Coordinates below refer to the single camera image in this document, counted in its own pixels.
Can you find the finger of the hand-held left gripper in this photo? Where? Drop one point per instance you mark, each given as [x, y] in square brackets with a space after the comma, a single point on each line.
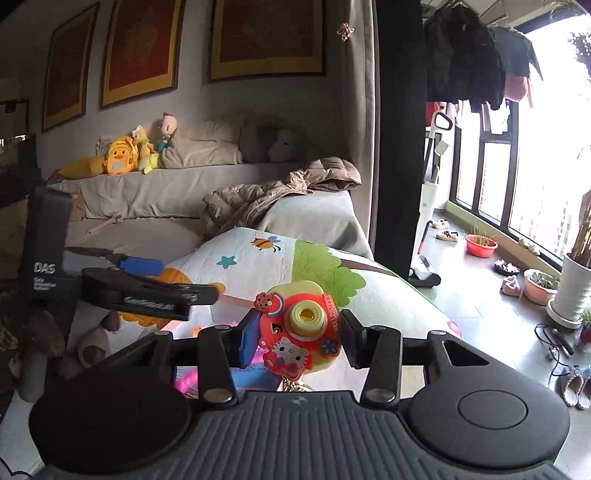
[147, 295]
[141, 266]

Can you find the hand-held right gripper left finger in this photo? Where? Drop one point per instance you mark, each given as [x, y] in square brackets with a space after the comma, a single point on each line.
[249, 339]

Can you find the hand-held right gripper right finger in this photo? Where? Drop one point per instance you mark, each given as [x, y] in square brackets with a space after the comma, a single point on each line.
[353, 341]

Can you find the red yellow toy camera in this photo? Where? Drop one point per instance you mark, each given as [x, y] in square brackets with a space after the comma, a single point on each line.
[302, 332]

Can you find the blue plastic toy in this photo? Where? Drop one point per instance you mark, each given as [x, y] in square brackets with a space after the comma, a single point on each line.
[254, 381]

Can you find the pink stick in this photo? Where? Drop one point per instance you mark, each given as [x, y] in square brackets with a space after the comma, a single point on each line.
[106, 225]

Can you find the dark framed panel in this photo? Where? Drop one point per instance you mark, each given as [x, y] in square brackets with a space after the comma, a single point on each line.
[16, 166]

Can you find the pink plastic toy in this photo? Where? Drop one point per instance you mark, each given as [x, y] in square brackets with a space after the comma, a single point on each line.
[190, 381]

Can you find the long yellow plush toy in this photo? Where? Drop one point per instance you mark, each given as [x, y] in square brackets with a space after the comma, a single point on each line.
[83, 167]

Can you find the cartoon printed blanket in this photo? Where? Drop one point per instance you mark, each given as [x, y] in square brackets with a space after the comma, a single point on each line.
[286, 272]

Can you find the brown bear plush toy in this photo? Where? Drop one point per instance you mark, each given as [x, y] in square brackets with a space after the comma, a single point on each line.
[90, 346]

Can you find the beige covered sofa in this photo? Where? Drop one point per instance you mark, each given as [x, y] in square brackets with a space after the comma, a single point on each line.
[184, 198]

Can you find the yellow duck backpack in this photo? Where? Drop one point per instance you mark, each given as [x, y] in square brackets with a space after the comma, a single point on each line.
[121, 157]

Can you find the mushroom plush toy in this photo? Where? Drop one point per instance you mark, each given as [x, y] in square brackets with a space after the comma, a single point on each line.
[39, 355]

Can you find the beige cushion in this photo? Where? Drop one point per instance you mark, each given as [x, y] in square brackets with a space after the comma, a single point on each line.
[203, 145]

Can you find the pink headed doll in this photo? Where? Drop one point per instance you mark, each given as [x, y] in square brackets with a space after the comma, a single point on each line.
[167, 129]

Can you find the beige small shoes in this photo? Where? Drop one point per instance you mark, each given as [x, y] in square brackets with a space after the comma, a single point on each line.
[441, 224]
[448, 237]

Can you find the brown puffer jacket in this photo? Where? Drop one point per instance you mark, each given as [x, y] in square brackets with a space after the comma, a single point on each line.
[277, 194]

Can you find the white upright vacuum cleaner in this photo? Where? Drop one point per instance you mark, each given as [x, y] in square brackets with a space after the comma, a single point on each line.
[427, 207]

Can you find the red plastic basin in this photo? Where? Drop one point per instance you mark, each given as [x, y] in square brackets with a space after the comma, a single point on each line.
[481, 247]

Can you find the pink lumpy ornament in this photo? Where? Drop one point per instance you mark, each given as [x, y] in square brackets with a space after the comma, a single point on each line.
[511, 286]

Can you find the dark dish of pebbles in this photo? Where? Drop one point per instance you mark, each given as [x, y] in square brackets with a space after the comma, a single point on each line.
[506, 267]

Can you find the grey plush toy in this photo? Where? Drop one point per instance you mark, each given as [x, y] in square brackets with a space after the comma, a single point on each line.
[270, 143]

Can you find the terracotta flowerpot with succulents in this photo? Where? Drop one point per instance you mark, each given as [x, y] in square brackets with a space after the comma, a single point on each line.
[540, 288]

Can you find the white pebbles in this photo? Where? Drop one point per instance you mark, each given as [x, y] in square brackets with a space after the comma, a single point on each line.
[529, 246]

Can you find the grey white slipper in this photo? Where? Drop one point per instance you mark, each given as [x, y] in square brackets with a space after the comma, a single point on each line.
[585, 394]
[569, 390]

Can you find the potted palm in white pot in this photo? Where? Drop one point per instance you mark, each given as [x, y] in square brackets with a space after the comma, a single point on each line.
[570, 290]

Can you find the grey curtain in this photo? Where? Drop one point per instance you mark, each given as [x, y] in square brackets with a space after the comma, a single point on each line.
[360, 115]

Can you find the pink hanging garment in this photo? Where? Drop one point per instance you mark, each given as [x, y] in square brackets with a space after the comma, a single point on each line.
[519, 90]

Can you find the black hanging jacket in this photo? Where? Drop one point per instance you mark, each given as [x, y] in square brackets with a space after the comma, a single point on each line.
[461, 55]

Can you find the small curtain ornament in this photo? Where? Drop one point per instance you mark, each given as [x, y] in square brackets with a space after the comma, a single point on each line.
[345, 31]

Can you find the dark grey hanging shirt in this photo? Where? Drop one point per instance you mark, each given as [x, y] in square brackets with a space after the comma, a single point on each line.
[515, 50]

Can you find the red wall picture yellow border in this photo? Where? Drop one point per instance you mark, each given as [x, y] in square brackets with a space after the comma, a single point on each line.
[138, 50]
[69, 69]
[268, 37]

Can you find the dark window frame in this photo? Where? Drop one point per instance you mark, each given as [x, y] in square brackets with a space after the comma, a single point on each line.
[478, 180]

